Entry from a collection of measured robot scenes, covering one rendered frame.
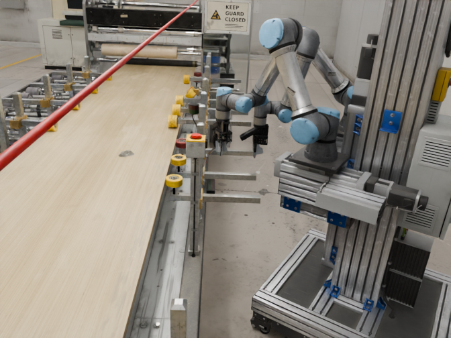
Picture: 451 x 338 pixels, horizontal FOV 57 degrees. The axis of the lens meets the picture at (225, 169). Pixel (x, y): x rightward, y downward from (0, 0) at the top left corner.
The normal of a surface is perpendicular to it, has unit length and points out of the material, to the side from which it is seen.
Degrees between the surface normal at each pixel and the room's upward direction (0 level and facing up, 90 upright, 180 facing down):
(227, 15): 90
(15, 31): 90
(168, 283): 0
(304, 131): 96
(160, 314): 0
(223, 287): 0
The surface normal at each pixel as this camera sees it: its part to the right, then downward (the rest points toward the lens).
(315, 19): -0.04, 0.41
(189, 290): 0.05, -0.91
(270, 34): -0.70, 0.15
